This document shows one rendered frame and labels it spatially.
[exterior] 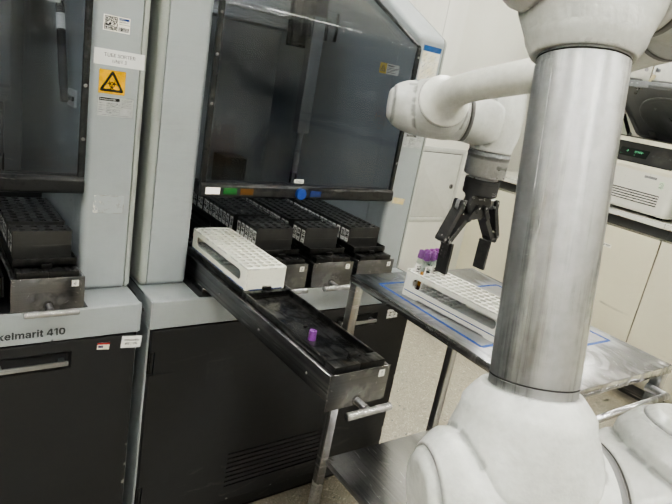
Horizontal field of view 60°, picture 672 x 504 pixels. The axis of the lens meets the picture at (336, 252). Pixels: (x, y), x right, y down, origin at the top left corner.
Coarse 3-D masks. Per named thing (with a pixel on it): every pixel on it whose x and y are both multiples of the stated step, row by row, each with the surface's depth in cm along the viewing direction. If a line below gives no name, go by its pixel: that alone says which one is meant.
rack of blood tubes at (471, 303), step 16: (416, 272) 136; (432, 288) 138; (448, 288) 130; (464, 288) 132; (480, 288) 133; (432, 304) 132; (448, 304) 135; (464, 304) 136; (480, 304) 122; (496, 304) 125; (480, 320) 129; (496, 320) 119
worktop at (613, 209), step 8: (512, 176) 354; (616, 208) 297; (624, 208) 302; (624, 216) 290; (632, 216) 287; (640, 216) 284; (648, 216) 289; (648, 224) 281; (656, 224) 278; (664, 224) 275
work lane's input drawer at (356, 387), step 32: (192, 256) 142; (224, 288) 128; (288, 288) 130; (256, 320) 117; (288, 320) 116; (320, 320) 119; (288, 352) 107; (320, 352) 105; (352, 352) 103; (320, 384) 99; (352, 384) 101; (384, 384) 106; (352, 416) 97
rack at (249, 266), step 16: (208, 240) 138; (224, 240) 139; (240, 240) 141; (208, 256) 138; (224, 256) 131; (240, 256) 130; (256, 256) 133; (224, 272) 131; (240, 272) 125; (256, 272) 124; (272, 272) 127; (256, 288) 125
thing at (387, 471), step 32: (352, 288) 146; (384, 288) 140; (352, 320) 148; (416, 320) 126; (448, 320) 127; (448, 352) 176; (480, 352) 114; (608, 352) 126; (640, 352) 129; (448, 384) 180; (608, 384) 111; (608, 416) 107; (320, 448) 159; (384, 448) 170; (320, 480) 162; (352, 480) 154; (384, 480) 156
